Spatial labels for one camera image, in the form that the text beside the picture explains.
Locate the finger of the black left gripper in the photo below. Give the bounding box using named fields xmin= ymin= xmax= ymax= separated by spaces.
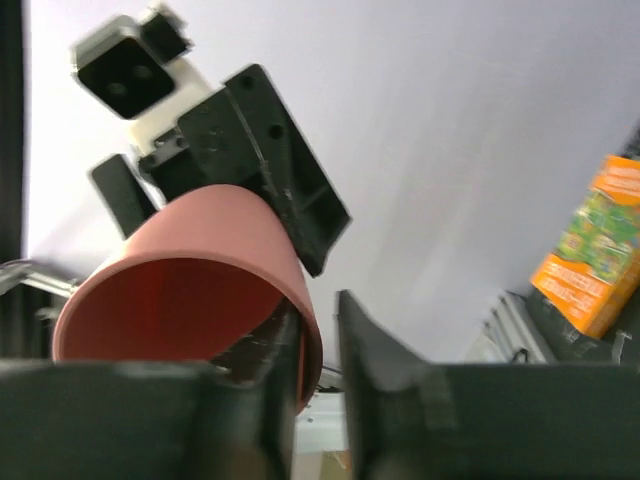
xmin=177 ymin=64 xmax=351 ymax=277
xmin=90 ymin=154 xmax=157 ymax=239

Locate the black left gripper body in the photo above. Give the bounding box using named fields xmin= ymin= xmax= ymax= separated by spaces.
xmin=137 ymin=134 xmax=207 ymax=203

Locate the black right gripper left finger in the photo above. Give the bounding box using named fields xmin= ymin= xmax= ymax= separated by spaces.
xmin=1 ymin=302 xmax=302 ymax=479

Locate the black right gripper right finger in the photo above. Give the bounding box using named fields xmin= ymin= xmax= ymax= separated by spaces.
xmin=336 ymin=290 xmax=639 ymax=479

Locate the pink plastic cup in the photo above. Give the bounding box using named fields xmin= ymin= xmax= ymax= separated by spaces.
xmin=51 ymin=185 xmax=323 ymax=406

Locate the orange children's book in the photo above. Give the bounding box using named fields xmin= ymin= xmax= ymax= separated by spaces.
xmin=531 ymin=155 xmax=639 ymax=339

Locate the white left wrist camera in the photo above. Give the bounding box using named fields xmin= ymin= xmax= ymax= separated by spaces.
xmin=71 ymin=1 xmax=213 ymax=156

